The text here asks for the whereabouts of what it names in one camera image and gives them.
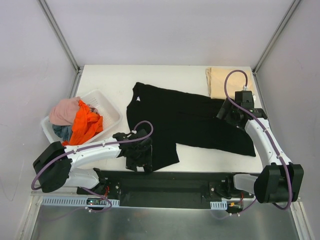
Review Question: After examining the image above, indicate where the black t shirt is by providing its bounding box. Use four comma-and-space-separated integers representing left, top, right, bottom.
126, 82, 256, 171

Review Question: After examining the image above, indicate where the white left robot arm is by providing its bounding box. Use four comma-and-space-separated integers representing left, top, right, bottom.
31, 129, 153, 195

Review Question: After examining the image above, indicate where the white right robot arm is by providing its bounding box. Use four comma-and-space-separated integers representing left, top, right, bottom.
217, 90, 304, 209

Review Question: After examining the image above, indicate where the folded beige t shirt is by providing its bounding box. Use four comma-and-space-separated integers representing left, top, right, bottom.
205, 67, 246, 100

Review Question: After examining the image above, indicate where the white plastic laundry basket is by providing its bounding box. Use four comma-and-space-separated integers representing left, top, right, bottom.
40, 89, 123, 144

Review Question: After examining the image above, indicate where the orange t shirt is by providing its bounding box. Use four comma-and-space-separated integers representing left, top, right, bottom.
62, 100, 104, 146

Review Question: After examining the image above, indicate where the grey blue t shirt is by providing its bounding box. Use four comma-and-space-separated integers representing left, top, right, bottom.
52, 124, 73, 142

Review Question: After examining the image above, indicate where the pink t shirt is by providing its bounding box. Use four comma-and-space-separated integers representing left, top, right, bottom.
48, 97, 81, 126

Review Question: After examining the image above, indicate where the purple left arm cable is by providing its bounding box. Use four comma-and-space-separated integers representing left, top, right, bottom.
31, 121, 155, 221

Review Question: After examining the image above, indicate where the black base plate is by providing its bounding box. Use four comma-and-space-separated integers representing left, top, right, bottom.
90, 170, 253, 209

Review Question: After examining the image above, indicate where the right grey cable duct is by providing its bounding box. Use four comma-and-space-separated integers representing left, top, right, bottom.
210, 200, 228, 211

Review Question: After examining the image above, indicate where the grey cable duct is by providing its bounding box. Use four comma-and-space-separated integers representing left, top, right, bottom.
42, 196, 120, 208
210, 200, 228, 211

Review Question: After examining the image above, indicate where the left grey cable duct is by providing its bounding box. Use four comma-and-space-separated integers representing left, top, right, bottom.
42, 196, 120, 208

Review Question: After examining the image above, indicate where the right aluminium frame post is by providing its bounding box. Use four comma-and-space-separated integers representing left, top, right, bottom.
252, 0, 303, 76

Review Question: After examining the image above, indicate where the aluminium frame post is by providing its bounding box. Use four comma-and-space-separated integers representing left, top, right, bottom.
252, 0, 303, 76
37, 0, 85, 75

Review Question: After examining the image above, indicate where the left aluminium frame post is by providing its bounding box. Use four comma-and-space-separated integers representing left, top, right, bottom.
37, 0, 85, 75

